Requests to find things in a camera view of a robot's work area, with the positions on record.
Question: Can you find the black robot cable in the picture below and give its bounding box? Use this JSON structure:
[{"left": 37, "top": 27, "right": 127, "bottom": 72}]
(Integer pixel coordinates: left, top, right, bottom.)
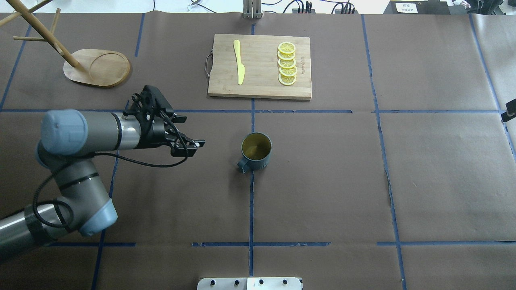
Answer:
[{"left": 32, "top": 117, "right": 190, "bottom": 234}]

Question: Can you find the dark green mug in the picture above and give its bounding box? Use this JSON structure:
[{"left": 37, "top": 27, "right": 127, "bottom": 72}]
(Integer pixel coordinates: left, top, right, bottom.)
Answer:
[{"left": 237, "top": 132, "right": 272, "bottom": 173}]

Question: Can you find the bamboo cutting board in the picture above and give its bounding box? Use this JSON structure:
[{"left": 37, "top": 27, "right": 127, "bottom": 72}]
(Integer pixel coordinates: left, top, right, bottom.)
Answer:
[{"left": 208, "top": 34, "right": 312, "bottom": 100}]

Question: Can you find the black box with label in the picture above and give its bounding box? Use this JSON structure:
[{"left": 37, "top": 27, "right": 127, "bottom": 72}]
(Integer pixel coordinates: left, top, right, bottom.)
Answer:
[{"left": 383, "top": 0, "right": 450, "bottom": 15}]

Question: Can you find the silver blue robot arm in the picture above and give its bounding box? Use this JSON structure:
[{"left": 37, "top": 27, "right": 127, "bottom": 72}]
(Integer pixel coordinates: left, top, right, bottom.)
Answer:
[{"left": 1, "top": 110, "right": 205, "bottom": 262}]

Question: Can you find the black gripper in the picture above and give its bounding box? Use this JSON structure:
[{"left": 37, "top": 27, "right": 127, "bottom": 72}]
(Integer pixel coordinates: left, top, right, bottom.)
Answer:
[{"left": 139, "top": 111, "right": 206, "bottom": 157}]

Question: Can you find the aluminium frame post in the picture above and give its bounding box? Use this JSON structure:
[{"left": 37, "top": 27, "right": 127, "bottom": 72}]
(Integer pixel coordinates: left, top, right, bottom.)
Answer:
[{"left": 243, "top": 0, "right": 264, "bottom": 19}]

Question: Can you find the wooden cup rack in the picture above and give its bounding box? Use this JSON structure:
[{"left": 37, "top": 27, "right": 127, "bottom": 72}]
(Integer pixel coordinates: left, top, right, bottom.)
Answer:
[{"left": 1, "top": 0, "right": 131, "bottom": 88}]

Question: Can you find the yellow plastic knife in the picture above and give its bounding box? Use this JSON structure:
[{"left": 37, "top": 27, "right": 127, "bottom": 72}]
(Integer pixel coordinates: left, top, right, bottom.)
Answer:
[{"left": 233, "top": 39, "right": 245, "bottom": 85}]

